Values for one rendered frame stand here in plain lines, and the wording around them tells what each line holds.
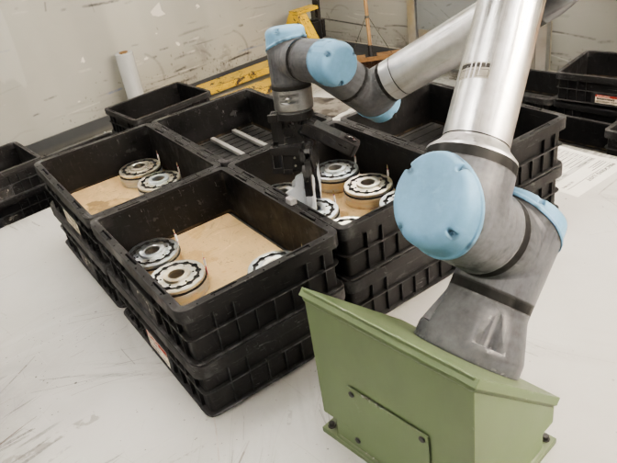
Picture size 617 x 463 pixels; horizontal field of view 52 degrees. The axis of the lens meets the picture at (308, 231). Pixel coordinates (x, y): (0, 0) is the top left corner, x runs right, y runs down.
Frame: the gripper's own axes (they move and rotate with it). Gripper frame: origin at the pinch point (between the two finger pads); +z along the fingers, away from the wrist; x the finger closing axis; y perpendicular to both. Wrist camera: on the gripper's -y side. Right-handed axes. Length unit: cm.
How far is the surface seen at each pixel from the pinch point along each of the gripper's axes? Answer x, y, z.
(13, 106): -236, 233, 22
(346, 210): -1.8, -5.6, 1.9
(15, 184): -88, 135, 22
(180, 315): 43.6, 12.6, -2.0
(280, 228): 11.4, 5.0, -0.6
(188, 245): 9.5, 24.8, 3.3
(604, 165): -43, -64, 10
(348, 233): 22.3, -9.5, -4.2
